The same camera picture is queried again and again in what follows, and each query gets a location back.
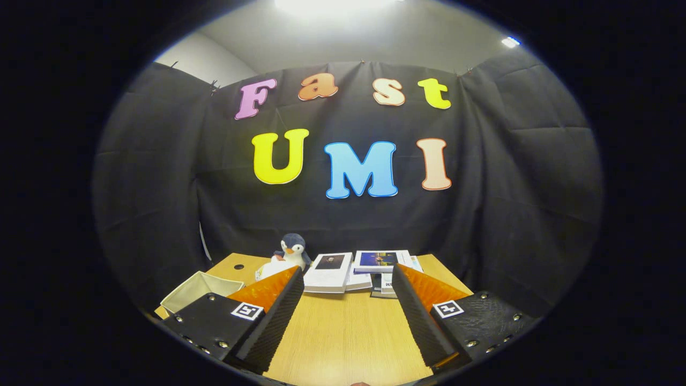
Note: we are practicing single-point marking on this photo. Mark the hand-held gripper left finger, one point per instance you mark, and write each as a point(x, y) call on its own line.
point(278, 327)

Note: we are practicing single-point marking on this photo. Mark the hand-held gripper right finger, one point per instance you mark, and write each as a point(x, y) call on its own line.
point(418, 327)

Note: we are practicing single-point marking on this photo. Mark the beige fabric storage box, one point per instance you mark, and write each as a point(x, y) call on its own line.
point(193, 287)

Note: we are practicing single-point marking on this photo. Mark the book with teal cover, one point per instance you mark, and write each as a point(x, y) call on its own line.
point(387, 284)

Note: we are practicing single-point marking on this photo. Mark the dark grey book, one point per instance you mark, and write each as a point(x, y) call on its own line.
point(375, 288)

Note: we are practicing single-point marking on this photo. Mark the white round plush toy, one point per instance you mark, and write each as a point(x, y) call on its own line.
point(268, 268)

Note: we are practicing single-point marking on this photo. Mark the plain white book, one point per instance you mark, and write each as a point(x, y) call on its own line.
point(359, 280)

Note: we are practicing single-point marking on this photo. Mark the white book with portrait cover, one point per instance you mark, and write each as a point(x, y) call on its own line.
point(329, 271)

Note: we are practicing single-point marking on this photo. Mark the book with blue picture cover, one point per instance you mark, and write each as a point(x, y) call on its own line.
point(380, 259)

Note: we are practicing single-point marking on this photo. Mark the penguin plush toy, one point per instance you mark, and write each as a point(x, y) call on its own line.
point(293, 249)

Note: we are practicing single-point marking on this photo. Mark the small ceiling light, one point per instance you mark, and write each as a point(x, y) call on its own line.
point(510, 41)

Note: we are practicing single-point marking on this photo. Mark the large ceiling light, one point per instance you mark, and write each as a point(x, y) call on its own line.
point(332, 4)

